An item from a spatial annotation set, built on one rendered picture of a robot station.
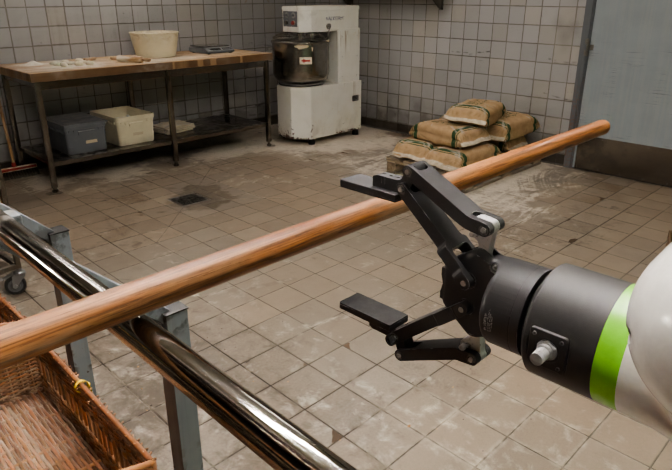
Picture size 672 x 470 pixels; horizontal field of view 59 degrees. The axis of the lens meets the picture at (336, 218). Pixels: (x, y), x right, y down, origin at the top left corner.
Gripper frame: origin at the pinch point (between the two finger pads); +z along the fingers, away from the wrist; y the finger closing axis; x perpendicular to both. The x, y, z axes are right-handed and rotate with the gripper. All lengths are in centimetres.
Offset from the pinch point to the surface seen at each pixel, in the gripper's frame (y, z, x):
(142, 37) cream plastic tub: 11, 450, 223
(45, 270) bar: 2.8, 22.9, -22.9
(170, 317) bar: 24.6, 39.8, -0.3
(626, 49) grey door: 16, 134, 462
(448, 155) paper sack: 92, 210, 338
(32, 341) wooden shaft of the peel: -0.4, 4.3, -30.5
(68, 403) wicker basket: 56, 74, -7
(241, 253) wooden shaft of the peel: -1.1, 4.8, -11.1
